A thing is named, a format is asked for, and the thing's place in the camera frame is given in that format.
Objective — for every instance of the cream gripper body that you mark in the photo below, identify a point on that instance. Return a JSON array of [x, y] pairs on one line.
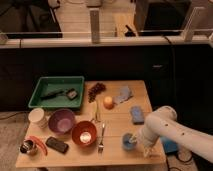
[[147, 151]]

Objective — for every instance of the red bowl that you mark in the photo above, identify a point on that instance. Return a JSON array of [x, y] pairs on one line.
[[84, 133]]

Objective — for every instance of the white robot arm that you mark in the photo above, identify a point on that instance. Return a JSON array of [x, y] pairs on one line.
[[163, 122]]

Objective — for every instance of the green plastic tray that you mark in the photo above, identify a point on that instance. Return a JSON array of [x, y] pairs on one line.
[[46, 85]]

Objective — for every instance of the small blue bowl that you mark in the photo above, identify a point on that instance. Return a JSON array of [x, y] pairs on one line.
[[126, 145]]

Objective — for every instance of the blue device on floor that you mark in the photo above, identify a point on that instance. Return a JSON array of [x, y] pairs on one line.
[[169, 145]]

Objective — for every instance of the blue sponge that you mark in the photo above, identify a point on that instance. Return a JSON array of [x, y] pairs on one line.
[[137, 115]]

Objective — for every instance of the wooden table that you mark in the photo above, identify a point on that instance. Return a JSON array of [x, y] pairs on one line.
[[118, 122]]

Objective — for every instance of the silver fork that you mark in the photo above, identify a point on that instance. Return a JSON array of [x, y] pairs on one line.
[[101, 145]]

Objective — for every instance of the light blue cloth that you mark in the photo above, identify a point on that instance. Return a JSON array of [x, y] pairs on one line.
[[125, 94]]

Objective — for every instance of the orange fruit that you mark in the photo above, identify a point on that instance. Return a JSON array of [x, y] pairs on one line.
[[108, 102]]

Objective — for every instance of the yellow green banana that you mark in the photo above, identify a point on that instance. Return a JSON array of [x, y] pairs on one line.
[[96, 112]]

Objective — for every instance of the black phone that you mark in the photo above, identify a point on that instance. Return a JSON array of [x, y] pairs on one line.
[[57, 145]]

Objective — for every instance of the purple bowl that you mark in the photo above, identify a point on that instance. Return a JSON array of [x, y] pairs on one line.
[[61, 121]]

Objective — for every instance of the white paper cup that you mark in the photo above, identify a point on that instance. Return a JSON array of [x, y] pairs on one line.
[[37, 116]]

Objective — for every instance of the small metal cup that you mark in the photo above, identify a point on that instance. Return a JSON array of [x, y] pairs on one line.
[[28, 147]]

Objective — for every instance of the black handled brush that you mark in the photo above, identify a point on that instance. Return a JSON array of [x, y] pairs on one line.
[[69, 93]]

